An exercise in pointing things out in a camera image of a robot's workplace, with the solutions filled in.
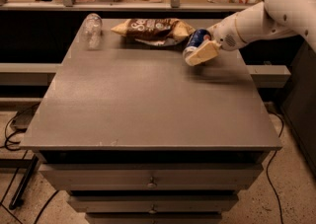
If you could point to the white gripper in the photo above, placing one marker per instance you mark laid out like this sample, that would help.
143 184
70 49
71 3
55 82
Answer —
225 37

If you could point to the blue pepsi can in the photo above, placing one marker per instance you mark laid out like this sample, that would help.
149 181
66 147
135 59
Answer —
194 42

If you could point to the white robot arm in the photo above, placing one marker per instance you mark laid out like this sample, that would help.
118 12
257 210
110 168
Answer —
269 19

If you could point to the clear plastic water bottle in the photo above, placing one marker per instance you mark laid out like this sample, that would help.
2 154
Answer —
92 31

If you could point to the brown yellow chip bag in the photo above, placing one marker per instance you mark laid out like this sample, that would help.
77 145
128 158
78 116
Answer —
155 32

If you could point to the grey drawer cabinet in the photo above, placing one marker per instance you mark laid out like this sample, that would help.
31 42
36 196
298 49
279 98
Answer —
114 117

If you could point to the top drawer metal knob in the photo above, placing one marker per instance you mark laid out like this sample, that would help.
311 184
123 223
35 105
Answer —
152 183

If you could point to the drawer metal knob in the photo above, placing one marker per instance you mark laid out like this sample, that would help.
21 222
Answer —
153 209
152 183

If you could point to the metal shelf rail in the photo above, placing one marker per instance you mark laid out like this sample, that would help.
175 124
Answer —
181 6

